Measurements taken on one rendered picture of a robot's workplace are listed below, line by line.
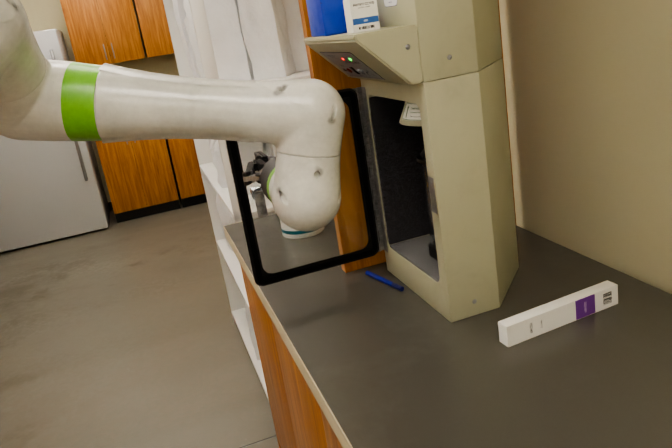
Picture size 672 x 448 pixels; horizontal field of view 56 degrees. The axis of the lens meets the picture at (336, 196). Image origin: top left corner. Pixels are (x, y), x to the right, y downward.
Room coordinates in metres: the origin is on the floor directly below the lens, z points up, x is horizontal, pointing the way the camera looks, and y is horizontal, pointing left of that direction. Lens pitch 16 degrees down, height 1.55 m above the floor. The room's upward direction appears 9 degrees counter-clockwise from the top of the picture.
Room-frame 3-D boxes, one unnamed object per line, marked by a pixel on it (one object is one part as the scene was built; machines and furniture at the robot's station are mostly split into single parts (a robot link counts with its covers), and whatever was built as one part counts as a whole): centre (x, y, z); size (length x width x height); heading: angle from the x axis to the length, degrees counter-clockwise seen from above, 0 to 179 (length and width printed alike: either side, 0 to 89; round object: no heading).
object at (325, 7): (1.31, -0.06, 1.56); 0.10 x 0.10 x 0.09; 16
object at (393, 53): (1.24, -0.08, 1.46); 0.32 x 0.11 x 0.10; 16
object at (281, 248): (1.35, 0.07, 1.19); 0.30 x 0.01 x 0.40; 106
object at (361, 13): (1.19, -0.10, 1.54); 0.05 x 0.05 x 0.06; 10
